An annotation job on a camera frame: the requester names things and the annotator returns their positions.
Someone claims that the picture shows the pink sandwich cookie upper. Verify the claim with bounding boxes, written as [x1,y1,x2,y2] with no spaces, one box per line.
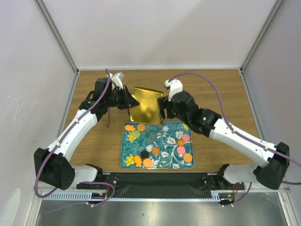
[182,134,190,142]

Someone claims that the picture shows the blue floral tray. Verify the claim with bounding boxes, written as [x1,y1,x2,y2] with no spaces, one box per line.
[120,121,195,170]

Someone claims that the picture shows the gold tin lid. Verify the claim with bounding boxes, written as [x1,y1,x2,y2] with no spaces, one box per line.
[129,86,164,125]

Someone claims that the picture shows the orange fish cookie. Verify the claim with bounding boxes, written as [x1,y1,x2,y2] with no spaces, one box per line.
[124,124,136,133]
[134,155,143,168]

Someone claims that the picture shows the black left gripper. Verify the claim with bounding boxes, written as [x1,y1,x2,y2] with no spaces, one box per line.
[105,86,139,110]

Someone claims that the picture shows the tan round cookie back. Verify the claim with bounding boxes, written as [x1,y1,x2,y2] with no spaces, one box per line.
[137,123,146,131]

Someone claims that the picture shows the orange round waffle cookie right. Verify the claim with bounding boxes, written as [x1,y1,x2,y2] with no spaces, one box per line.
[183,153,193,163]

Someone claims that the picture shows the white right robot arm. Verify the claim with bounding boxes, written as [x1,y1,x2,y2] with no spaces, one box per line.
[158,91,290,190]

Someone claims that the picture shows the white cable duct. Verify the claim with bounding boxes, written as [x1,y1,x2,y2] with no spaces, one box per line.
[42,190,250,202]

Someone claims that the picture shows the green cookie back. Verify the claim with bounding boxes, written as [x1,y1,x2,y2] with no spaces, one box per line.
[131,130,141,138]

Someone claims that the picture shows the orange round cookie front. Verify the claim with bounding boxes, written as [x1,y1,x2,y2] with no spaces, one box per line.
[143,158,153,168]

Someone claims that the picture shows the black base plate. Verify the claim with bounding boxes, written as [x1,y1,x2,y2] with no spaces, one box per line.
[76,171,245,200]

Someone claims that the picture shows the orange fish cookie back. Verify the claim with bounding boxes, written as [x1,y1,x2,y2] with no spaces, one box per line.
[124,124,136,133]

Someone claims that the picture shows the pink sandwich cookie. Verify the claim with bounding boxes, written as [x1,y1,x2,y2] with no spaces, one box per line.
[182,134,190,142]
[177,146,186,155]

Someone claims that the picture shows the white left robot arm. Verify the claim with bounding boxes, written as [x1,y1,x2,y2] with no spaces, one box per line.
[34,72,139,190]

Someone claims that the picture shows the orange fish cookie front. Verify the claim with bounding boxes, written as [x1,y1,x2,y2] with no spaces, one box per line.
[134,155,143,168]

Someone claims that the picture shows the pink sandwich cookie lower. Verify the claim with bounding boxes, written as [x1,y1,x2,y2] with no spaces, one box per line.
[177,146,186,155]

